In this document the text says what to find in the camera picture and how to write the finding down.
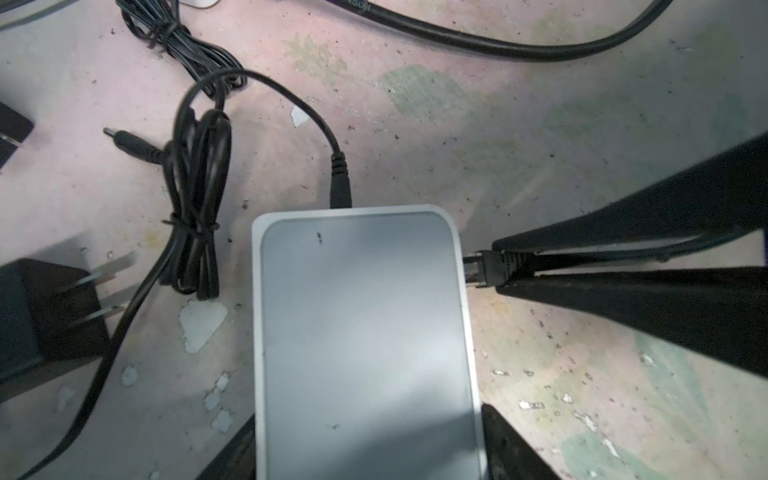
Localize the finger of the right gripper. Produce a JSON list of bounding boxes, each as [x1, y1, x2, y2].
[[492, 134, 767, 252], [496, 267, 767, 377]]

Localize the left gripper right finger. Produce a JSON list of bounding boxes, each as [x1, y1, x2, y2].
[[481, 404, 559, 480]]

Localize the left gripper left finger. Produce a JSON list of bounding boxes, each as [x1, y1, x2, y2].
[[197, 416, 256, 480]]

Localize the black ethernet cable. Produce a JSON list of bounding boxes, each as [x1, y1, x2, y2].
[[463, 227, 766, 290]]

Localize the black power adapter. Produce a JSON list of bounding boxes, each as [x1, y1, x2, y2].
[[0, 102, 34, 167], [1, 68, 352, 479]]

